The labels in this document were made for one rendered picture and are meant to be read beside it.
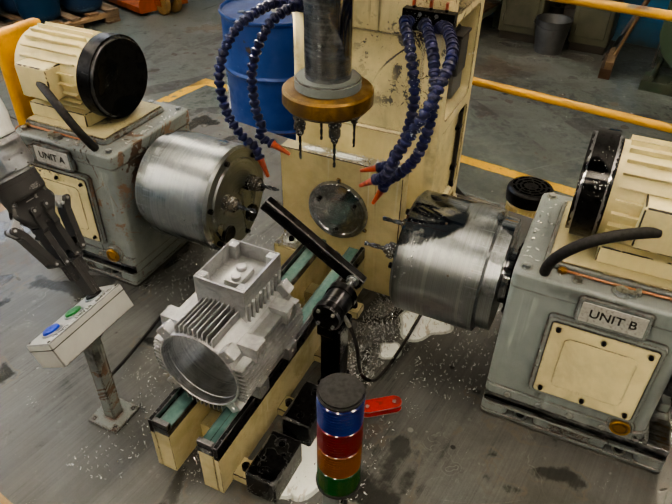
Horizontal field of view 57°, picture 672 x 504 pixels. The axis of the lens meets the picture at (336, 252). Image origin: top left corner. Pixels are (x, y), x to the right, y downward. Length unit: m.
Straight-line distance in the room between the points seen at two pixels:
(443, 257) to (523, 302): 0.16
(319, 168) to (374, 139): 0.15
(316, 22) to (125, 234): 0.69
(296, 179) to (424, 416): 0.60
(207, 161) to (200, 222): 0.13
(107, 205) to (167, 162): 0.20
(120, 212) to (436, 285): 0.75
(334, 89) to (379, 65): 0.24
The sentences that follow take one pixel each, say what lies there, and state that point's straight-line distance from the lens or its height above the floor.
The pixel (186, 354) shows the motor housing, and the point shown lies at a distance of 1.16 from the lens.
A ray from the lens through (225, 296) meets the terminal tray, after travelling 1.04.
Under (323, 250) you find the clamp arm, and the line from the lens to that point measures 1.22.
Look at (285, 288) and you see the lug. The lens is 1.11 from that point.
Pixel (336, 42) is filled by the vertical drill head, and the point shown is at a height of 1.43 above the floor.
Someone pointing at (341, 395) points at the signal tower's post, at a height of 1.22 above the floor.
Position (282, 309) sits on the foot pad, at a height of 1.08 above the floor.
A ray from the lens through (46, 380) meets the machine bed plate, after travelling 1.45.
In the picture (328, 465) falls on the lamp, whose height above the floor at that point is 1.10.
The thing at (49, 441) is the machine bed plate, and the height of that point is 0.80.
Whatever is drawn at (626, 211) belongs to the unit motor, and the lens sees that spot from 1.06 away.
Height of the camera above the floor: 1.80
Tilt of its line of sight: 37 degrees down
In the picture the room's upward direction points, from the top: 1 degrees clockwise
